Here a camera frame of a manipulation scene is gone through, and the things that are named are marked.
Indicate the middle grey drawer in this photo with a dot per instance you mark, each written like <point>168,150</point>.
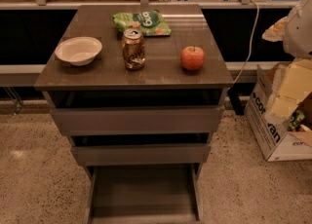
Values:
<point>142,149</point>

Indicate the white bowl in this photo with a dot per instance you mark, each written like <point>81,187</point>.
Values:
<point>78,51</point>

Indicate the red apple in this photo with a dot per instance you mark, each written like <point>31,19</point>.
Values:
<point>192,58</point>

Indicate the green snack bag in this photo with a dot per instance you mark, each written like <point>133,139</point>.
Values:
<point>150,23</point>

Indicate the corovan cardboard box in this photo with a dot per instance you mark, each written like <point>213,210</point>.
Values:
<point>274,140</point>

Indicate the bottom grey drawer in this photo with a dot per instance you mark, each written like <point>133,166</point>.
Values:
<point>148,194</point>

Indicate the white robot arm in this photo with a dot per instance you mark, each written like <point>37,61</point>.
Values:
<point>298,33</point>

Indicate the grey drawer cabinet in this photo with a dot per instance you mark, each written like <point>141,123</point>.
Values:
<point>161,71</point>

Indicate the green packet in box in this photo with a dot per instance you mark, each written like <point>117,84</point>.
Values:
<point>297,119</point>

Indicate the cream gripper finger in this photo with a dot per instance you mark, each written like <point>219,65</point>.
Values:
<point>276,31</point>
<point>291,85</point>

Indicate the grey drawer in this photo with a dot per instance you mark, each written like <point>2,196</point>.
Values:
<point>139,112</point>
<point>148,194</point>
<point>142,149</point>

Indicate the orange soda can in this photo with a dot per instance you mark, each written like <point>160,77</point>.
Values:
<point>133,48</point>

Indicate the top grey drawer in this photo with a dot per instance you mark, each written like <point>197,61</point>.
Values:
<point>139,112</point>

